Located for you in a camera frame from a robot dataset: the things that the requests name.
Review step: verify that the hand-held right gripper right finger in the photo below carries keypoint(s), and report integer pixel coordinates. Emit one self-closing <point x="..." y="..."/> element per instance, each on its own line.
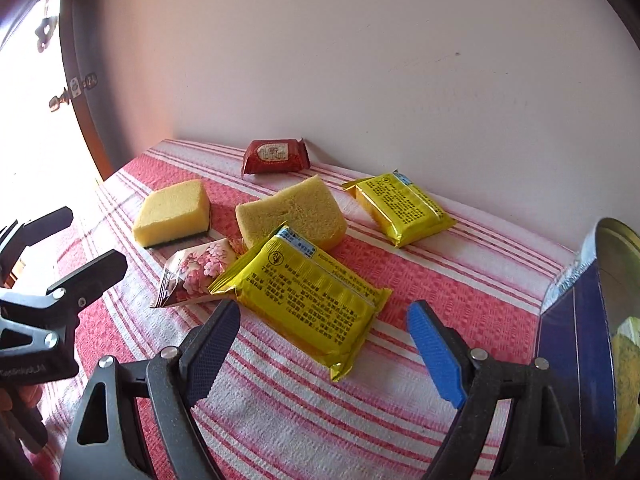
<point x="440" y="355"/>

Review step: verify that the red striped tablecloth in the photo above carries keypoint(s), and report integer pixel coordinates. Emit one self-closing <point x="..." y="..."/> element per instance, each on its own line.
<point x="300" y="410"/>

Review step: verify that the blue round cookie tin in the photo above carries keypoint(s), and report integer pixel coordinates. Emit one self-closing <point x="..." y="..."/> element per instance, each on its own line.
<point x="575" y="360"/>

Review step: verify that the red snack packet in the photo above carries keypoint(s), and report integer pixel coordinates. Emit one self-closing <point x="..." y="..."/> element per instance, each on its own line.
<point x="275" y="156"/>

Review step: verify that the person's left hand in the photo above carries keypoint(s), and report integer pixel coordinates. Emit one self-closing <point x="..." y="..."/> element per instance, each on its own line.
<point x="12" y="400"/>

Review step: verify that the wooden door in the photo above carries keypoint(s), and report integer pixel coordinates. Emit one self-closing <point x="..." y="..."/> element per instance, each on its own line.
<point x="85" y="130"/>

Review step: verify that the pink floral snack packet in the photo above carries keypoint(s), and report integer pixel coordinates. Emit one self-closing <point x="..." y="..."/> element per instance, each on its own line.
<point x="195" y="270"/>

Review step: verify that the speckled green-yellow scouring sponge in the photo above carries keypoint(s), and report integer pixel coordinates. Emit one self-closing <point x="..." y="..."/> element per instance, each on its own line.
<point x="626" y="360"/>

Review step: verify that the wedge-shaped yellow sponge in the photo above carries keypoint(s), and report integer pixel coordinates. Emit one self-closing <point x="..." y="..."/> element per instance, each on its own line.
<point x="300" y="210"/>

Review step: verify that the door lock plate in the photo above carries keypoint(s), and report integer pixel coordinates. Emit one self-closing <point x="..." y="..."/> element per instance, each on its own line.
<point x="85" y="82"/>

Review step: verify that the yellow snack packet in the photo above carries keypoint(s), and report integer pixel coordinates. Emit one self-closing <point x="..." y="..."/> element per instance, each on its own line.
<point x="305" y="300"/>
<point x="400" y="207"/>

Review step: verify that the small yellow sponge green base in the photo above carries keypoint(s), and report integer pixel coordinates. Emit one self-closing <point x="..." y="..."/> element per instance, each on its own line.
<point x="172" y="212"/>

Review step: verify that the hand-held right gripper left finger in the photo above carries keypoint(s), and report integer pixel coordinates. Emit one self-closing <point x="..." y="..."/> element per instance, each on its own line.
<point x="210" y="345"/>

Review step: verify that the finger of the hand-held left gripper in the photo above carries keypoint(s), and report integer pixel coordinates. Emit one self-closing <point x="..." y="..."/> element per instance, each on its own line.
<point x="50" y="225"/>
<point x="95" y="275"/>

